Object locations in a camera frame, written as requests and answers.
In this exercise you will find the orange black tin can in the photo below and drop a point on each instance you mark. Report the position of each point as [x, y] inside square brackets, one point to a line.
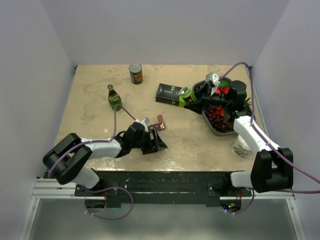
[136, 73]

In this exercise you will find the green lime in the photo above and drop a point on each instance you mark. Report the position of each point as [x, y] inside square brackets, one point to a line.
[224, 83]

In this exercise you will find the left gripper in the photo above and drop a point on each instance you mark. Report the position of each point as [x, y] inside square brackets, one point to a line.
[153, 144]

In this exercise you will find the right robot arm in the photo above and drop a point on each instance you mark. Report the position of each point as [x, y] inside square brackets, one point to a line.
[272, 170]

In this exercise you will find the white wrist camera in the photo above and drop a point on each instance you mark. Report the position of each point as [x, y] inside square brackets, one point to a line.
[213, 81]
[145, 122]

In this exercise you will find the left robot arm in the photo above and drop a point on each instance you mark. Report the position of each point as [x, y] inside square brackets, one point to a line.
[66, 161]

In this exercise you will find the red weekly pill organizer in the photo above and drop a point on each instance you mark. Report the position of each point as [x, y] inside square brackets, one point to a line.
[156, 126]

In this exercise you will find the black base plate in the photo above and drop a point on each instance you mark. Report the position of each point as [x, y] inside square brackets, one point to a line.
[162, 188]

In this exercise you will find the dark red grapes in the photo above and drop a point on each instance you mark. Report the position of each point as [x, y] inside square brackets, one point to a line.
[215, 116]

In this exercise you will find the green glass bottle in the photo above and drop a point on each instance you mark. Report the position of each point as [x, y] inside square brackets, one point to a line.
[114, 98]

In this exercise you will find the black green carton box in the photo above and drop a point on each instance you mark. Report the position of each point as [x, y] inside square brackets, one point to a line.
[169, 94]

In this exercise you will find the grey fruit tray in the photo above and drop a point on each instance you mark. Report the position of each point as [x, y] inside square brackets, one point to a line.
[233, 108]

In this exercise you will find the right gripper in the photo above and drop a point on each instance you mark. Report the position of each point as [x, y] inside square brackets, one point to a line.
[197, 106]

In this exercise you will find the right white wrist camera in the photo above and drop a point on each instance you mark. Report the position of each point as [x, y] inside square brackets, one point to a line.
[213, 81]

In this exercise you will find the white paper cup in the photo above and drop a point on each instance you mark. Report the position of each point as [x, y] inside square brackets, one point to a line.
[240, 148]

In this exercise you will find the small pineapple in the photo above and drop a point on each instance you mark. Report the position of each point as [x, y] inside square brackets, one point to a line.
[248, 104]

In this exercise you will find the green pill bottle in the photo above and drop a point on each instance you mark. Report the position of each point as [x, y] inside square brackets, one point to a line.
[186, 95]

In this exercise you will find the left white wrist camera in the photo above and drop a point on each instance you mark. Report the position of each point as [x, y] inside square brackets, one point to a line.
[145, 122]

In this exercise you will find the aluminium frame rail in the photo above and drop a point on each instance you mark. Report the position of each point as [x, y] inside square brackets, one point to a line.
[290, 198]

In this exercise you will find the left red apple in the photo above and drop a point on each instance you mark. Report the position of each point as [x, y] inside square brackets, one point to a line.
[219, 91]

